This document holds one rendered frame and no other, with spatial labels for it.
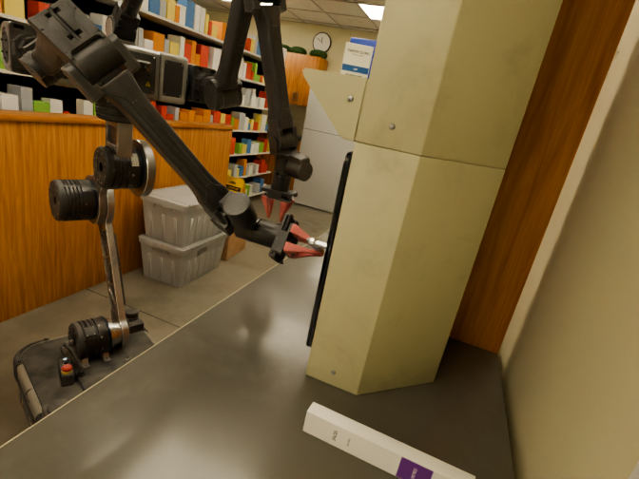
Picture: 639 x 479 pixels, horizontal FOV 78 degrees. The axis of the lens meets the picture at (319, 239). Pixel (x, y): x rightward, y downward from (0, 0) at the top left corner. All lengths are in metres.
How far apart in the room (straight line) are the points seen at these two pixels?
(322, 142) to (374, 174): 5.21
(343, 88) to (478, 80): 0.21
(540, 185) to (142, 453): 0.94
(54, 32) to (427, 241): 0.72
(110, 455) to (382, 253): 0.51
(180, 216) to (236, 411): 2.27
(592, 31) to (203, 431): 1.06
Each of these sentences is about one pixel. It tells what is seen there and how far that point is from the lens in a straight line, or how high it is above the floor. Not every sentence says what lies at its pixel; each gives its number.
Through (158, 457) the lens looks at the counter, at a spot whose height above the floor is 0.94.
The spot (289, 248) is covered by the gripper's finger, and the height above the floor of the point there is 1.17.
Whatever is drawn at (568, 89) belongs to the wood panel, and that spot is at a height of 1.59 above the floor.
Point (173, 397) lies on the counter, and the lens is 0.77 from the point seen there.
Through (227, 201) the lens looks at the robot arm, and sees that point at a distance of 0.83.
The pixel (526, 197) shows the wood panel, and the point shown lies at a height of 1.35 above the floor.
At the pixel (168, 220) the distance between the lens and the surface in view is 2.99.
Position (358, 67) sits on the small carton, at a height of 1.53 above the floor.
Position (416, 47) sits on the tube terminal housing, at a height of 1.56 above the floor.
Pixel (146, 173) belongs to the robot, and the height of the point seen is 1.14.
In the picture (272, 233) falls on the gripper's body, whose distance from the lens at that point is 0.84.
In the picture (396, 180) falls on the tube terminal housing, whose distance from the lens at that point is 0.66.
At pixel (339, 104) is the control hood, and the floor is 1.46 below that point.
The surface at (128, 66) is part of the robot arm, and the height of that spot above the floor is 1.46.
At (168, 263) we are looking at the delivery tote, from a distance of 3.09.
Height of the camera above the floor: 1.45
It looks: 18 degrees down
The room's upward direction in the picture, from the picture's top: 11 degrees clockwise
